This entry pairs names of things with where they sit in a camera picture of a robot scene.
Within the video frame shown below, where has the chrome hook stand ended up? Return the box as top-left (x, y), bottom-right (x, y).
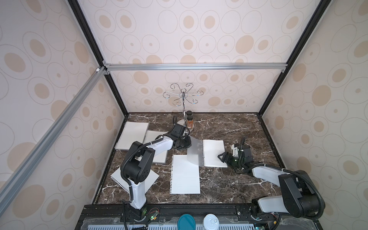
top-left (163, 83), bottom-right (204, 129)

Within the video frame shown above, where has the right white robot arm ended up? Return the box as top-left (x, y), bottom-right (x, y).
top-left (218, 144), bottom-right (325, 220)

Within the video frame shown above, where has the teal round lid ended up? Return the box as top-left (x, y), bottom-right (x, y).
top-left (177, 214), bottom-right (196, 230)

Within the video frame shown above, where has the brown spice bottle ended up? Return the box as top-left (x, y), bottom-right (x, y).
top-left (187, 118), bottom-right (194, 129)

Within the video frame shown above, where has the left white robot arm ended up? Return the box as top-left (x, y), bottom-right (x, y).
top-left (120, 124), bottom-right (191, 210)

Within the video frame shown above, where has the large white spiral notebook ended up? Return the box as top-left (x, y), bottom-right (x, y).
top-left (115, 122), bottom-right (149, 150)

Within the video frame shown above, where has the white round lid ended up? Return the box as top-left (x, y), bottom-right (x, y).
top-left (203, 214), bottom-right (220, 230)

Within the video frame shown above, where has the diagonal aluminium rail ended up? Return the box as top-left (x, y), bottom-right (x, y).
top-left (1, 66), bottom-right (106, 215)

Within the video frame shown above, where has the torn lined paper sheet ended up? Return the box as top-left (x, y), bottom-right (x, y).
top-left (110, 163), bottom-right (160, 194)

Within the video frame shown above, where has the horizontal aluminium rail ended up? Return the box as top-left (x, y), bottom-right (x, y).
top-left (105, 62), bottom-right (288, 71)

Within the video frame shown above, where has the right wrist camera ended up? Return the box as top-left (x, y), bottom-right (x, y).
top-left (231, 143), bottom-right (242, 158)

